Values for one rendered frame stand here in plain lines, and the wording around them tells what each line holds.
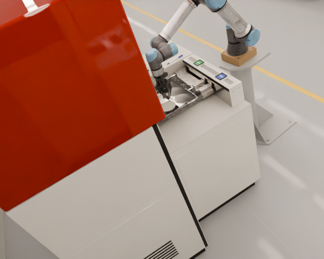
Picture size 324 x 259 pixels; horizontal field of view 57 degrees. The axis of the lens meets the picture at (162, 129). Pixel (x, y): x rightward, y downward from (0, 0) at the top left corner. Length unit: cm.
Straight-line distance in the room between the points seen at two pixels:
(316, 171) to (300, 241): 59
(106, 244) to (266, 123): 186
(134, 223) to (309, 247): 117
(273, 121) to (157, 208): 165
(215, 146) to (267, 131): 105
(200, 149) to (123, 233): 65
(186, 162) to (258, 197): 80
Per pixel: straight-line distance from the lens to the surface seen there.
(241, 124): 191
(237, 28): 199
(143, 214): 159
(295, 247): 223
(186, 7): 190
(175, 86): 205
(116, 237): 164
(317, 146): 272
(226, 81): 186
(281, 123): 289
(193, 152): 178
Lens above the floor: 202
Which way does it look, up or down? 40 degrees down
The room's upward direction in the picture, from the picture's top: 23 degrees counter-clockwise
